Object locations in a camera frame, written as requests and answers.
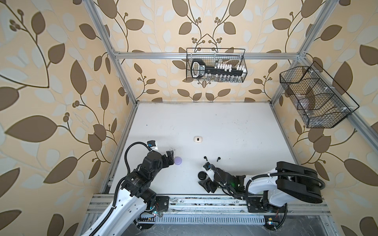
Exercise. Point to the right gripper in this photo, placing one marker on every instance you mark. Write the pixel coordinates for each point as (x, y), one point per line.
(207, 184)

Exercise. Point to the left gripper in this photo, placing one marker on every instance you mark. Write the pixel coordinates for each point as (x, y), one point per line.
(167, 163)

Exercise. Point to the cream earbud charging case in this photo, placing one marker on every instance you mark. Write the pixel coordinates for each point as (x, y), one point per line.
(198, 139)

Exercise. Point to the black round charging case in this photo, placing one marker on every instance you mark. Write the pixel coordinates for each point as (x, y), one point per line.
(202, 175)

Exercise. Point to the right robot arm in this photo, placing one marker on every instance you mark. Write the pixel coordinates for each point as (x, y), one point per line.
(269, 191)

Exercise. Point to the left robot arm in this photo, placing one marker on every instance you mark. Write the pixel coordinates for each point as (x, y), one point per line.
(133, 195)

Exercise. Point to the purple round charging case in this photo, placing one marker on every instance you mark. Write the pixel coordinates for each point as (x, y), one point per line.
(178, 160)

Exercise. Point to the black tool with white parts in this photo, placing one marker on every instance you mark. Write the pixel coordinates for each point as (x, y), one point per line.
(199, 69)

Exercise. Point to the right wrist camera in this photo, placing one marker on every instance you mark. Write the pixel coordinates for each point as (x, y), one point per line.
(208, 167)

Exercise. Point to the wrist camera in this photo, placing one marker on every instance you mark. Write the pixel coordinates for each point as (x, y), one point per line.
(152, 145)
(208, 167)

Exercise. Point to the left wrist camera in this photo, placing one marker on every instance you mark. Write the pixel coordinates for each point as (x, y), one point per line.
(152, 145)

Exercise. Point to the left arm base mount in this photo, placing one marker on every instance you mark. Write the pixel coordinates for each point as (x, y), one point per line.
(149, 217)

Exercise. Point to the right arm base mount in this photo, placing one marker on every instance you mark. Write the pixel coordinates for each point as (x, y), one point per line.
(261, 205)

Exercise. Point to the black wire basket back wall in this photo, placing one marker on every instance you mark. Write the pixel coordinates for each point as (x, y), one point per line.
(234, 56)

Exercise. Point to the black wire basket wall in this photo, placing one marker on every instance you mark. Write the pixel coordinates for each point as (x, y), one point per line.
(234, 56)
(319, 99)

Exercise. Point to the black wire basket right wall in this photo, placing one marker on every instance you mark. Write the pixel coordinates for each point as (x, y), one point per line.
(319, 99)

